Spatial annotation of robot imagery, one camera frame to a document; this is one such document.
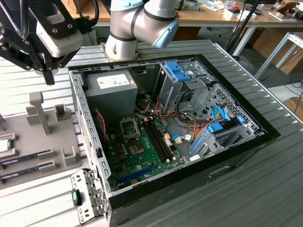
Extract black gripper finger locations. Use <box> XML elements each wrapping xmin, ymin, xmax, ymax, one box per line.
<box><xmin>49</xmin><ymin>46</ymin><xmax>82</xmax><ymax>85</ymax></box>
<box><xmin>0</xmin><ymin>39</ymin><xmax>50</xmax><ymax>85</ymax></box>

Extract metal socket cover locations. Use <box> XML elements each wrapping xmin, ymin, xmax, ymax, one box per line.
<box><xmin>119</xmin><ymin>116</ymin><xmax>140</xmax><ymax>142</ymax></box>

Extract silver CPU green edge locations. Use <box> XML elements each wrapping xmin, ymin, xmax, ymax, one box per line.
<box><xmin>0</xmin><ymin>139</ymin><xmax>12</xmax><ymax>153</ymax></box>

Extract CPU socket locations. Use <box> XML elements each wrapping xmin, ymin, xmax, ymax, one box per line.
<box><xmin>126</xmin><ymin>139</ymin><xmax>147</xmax><ymax>157</ymax></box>

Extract grey power supply unit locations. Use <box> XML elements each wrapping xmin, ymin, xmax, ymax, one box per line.
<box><xmin>84</xmin><ymin>70</ymin><xmax>139</xmax><ymax>123</ymax></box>

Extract wooden desk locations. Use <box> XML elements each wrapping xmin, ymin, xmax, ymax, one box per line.
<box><xmin>176</xmin><ymin>0</ymin><xmax>303</xmax><ymax>56</ymax></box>
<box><xmin>59</xmin><ymin>0</ymin><xmax>112</xmax><ymax>28</ymax></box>

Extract grey parts rack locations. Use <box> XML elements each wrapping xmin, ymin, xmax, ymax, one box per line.
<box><xmin>0</xmin><ymin>91</ymin><xmax>83</xmax><ymax>190</ymax></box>

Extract blue RAM stick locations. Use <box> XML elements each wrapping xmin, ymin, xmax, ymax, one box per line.
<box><xmin>0</xmin><ymin>165</ymin><xmax>40</xmax><ymax>180</ymax></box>
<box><xmin>0</xmin><ymin>151</ymin><xmax>40</xmax><ymax>166</ymax></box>

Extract grey metal drive cage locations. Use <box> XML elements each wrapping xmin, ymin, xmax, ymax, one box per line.
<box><xmin>157</xmin><ymin>60</ymin><xmax>215</xmax><ymax>114</ymax></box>

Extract blue plastic drive latch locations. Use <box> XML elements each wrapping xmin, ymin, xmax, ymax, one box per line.
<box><xmin>164</xmin><ymin>61</ymin><xmax>194</xmax><ymax>82</ymax></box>

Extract black RAM slot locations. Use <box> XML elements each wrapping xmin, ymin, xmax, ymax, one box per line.
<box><xmin>148</xmin><ymin>121</ymin><xmax>171</xmax><ymax>161</ymax></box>
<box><xmin>151</xmin><ymin>120</ymin><xmax>174</xmax><ymax>159</ymax></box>
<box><xmin>143</xmin><ymin>122</ymin><xmax>167</xmax><ymax>163</ymax></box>
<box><xmin>145</xmin><ymin>122</ymin><xmax>169</xmax><ymax>162</ymax></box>

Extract green motherboard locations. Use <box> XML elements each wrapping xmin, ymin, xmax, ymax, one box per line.
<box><xmin>104</xmin><ymin>115</ymin><xmax>187</xmax><ymax>192</ymax></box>

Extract brown cardboard box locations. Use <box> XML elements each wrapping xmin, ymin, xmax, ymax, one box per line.
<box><xmin>171</xmin><ymin>26</ymin><xmax>202</xmax><ymax>41</ymax></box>

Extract blue expansion slot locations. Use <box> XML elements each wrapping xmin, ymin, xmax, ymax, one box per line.
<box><xmin>116</xmin><ymin>164</ymin><xmax>157</xmax><ymax>184</ymax></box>

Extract black latch blue stripe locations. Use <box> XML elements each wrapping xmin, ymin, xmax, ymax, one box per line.
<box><xmin>71</xmin><ymin>188</ymin><xmax>84</xmax><ymax>207</ymax></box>

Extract perforated grey disk bay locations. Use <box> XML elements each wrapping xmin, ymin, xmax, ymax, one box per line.
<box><xmin>189</xmin><ymin>82</ymin><xmax>266</xmax><ymax>164</ymax></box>

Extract hard disk in blue carrier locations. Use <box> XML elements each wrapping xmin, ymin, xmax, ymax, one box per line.
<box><xmin>206</xmin><ymin>115</ymin><xmax>245</xmax><ymax>137</ymax></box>

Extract white box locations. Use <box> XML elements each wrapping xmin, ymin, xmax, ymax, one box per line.
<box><xmin>223</xmin><ymin>9</ymin><xmax>258</xmax><ymax>20</ymax></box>

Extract black open PC case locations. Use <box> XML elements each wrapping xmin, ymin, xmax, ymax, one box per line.
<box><xmin>68</xmin><ymin>53</ymin><xmax>282</xmax><ymax>227</ymax></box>

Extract black tripod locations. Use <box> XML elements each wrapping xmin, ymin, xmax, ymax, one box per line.
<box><xmin>223</xmin><ymin>0</ymin><xmax>261</xmax><ymax>59</ymax></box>

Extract large cardboard boxes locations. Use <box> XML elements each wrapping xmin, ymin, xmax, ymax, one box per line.
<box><xmin>252</xmin><ymin>27</ymin><xmax>303</xmax><ymax>75</ymax></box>

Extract open cardboard box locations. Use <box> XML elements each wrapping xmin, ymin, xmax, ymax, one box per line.
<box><xmin>272</xmin><ymin>1</ymin><xmax>303</xmax><ymax>19</ymax></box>

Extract small cardboard box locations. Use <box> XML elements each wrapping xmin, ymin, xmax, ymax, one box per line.
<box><xmin>283</xmin><ymin>96</ymin><xmax>303</xmax><ymax>119</ymax></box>

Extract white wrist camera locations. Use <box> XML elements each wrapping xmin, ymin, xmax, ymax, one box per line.
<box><xmin>35</xmin><ymin>14</ymin><xmax>83</xmax><ymax>58</ymax></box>

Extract black camera bracket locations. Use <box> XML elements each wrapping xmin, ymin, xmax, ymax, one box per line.
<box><xmin>28</xmin><ymin>0</ymin><xmax>80</xmax><ymax>42</ymax></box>

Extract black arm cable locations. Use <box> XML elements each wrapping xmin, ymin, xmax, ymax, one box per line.
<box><xmin>80</xmin><ymin>0</ymin><xmax>100</xmax><ymax>28</ymax></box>

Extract red black twisted wire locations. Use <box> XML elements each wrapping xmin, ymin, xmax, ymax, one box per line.
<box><xmin>94</xmin><ymin>108</ymin><xmax>110</xmax><ymax>144</ymax></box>

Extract yellow orange wire bundle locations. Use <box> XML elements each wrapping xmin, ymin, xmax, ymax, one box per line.
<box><xmin>139</xmin><ymin>98</ymin><xmax>152</xmax><ymax>114</ymax></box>

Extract orange black wire bundle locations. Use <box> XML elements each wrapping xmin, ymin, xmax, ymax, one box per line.
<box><xmin>155</xmin><ymin>94</ymin><xmax>209</xmax><ymax>142</ymax></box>

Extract grey metal slot bracket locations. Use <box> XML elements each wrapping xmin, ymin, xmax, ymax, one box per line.
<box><xmin>70</xmin><ymin>168</ymin><xmax>112</xmax><ymax>225</ymax></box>

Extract blue plastic rail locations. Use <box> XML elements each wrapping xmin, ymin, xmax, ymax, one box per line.
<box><xmin>188</xmin><ymin>136</ymin><xmax>205</xmax><ymax>156</ymax></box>

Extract blue flat wire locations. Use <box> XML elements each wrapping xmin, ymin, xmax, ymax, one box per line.
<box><xmin>211</xmin><ymin>105</ymin><xmax>234</xmax><ymax>123</ymax></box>

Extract aluminium profile frame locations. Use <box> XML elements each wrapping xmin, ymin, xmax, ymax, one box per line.
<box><xmin>254</xmin><ymin>32</ymin><xmax>303</xmax><ymax>81</ymax></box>

